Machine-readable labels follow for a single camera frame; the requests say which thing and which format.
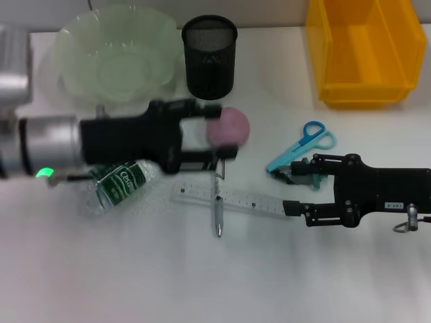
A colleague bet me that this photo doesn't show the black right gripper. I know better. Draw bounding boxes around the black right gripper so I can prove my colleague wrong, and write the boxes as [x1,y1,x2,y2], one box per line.
[282,153,431,229]

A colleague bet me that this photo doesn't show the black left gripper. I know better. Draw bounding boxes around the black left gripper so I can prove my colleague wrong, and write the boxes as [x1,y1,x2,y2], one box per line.
[79,98,238,174]

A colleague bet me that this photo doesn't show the pink peach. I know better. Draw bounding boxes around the pink peach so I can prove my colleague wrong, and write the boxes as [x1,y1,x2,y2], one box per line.
[205,106,251,149]

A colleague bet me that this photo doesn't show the blue scissors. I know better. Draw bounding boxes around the blue scissors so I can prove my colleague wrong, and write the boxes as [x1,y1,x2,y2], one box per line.
[265,120,338,174]

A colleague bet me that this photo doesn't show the clear plastic ruler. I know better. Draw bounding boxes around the clear plastic ruler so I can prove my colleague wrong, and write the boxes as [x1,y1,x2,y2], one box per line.
[170,178,294,220]

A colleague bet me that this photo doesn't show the clear green-label water bottle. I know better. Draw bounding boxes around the clear green-label water bottle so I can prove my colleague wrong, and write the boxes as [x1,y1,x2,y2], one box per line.
[78,160,163,218]

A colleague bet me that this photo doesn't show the black mesh pen holder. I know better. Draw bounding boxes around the black mesh pen holder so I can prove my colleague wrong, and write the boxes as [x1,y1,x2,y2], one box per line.
[181,14,238,101]

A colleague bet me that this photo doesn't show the white silver pen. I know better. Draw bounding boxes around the white silver pen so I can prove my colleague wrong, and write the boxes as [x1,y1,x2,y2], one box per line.
[211,157,227,239]

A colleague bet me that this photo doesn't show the translucent green fruit plate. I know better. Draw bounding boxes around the translucent green fruit plate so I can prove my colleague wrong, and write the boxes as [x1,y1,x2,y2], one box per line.
[55,4,183,109]

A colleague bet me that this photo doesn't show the yellow plastic bin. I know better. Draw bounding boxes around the yellow plastic bin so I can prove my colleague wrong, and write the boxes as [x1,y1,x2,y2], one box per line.
[305,0,428,110]

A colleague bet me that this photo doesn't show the metal right arm cable connector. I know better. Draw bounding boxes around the metal right arm cable connector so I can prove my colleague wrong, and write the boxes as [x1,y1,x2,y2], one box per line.
[393,203,431,234]

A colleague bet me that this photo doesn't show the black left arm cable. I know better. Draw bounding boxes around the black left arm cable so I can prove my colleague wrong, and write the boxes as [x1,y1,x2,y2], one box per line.
[46,167,97,188]

